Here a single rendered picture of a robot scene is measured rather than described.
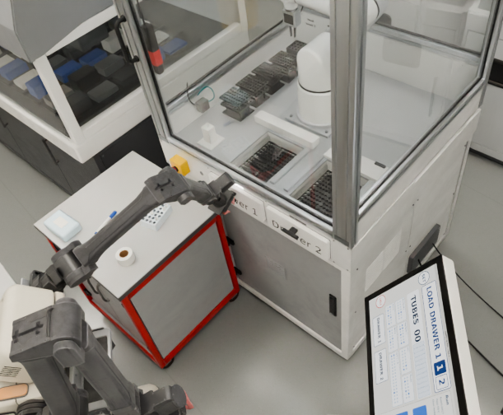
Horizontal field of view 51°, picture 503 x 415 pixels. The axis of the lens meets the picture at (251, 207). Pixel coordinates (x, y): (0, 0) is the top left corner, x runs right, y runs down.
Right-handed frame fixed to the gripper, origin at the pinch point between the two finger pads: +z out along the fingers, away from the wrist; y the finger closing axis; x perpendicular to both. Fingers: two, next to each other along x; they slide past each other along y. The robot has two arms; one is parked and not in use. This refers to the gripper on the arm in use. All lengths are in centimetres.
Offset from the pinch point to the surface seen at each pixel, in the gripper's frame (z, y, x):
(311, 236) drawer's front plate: -1.9, 4.6, -37.1
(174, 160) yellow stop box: -0.2, 6.0, 35.5
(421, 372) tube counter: -35, -15, -94
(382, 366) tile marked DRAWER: -26, -20, -83
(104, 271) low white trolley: -12, -47, 29
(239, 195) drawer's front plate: -0.1, 5.8, -1.3
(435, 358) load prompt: -36, -10, -95
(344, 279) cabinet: 16, -3, -50
